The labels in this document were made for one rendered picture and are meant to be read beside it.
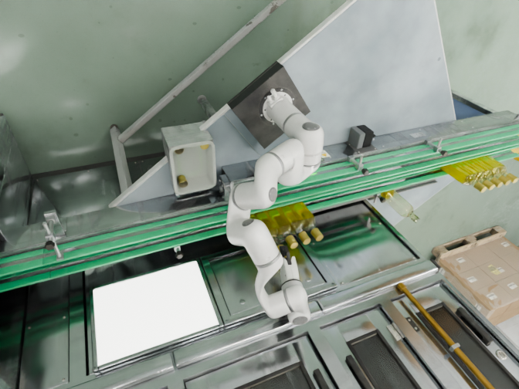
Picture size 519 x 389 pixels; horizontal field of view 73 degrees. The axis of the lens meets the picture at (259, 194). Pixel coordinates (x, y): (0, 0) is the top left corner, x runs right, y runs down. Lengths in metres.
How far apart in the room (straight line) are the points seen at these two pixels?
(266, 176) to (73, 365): 0.88
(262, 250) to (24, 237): 0.91
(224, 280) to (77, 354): 0.55
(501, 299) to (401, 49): 3.83
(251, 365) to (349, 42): 1.27
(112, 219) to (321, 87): 1.01
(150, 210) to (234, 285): 0.45
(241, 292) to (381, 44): 1.17
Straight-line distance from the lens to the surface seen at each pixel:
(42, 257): 1.47
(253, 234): 0.99
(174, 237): 1.50
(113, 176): 2.11
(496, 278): 5.29
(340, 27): 1.54
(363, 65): 1.67
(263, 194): 0.98
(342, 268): 1.58
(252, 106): 1.39
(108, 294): 1.49
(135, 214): 1.49
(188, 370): 1.30
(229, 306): 1.37
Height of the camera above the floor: 1.98
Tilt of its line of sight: 45 degrees down
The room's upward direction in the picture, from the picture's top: 147 degrees clockwise
